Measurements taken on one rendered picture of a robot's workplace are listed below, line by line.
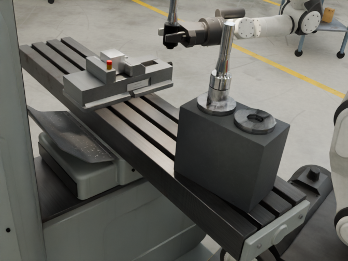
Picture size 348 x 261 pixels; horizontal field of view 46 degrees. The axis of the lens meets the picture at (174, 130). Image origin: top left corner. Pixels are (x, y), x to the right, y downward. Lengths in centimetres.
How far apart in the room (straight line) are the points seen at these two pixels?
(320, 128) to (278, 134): 238
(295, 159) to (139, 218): 160
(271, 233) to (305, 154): 198
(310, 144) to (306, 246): 166
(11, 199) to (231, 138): 52
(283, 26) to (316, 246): 73
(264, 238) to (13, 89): 62
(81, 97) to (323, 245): 91
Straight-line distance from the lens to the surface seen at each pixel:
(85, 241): 133
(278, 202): 100
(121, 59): 130
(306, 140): 307
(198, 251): 182
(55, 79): 146
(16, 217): 106
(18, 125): 94
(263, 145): 84
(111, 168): 122
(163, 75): 139
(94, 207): 126
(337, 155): 126
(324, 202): 163
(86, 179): 119
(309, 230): 150
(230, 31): 86
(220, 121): 88
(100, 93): 126
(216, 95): 90
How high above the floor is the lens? 157
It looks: 33 degrees down
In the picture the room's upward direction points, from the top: 6 degrees clockwise
